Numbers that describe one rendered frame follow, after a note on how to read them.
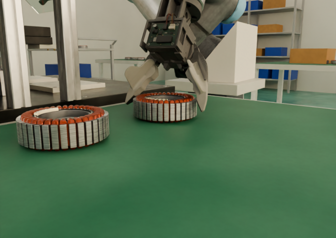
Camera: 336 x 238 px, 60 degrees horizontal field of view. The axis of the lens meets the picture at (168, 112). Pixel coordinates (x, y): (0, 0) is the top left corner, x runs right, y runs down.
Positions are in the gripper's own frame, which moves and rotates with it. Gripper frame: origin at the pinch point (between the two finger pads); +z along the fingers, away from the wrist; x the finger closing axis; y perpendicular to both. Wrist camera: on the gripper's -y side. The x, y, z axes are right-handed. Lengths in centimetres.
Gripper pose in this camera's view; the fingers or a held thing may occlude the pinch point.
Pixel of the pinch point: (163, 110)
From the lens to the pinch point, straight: 51.2
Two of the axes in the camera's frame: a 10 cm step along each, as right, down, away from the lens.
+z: -2.3, 9.4, -2.6
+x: 8.9, 0.9, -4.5
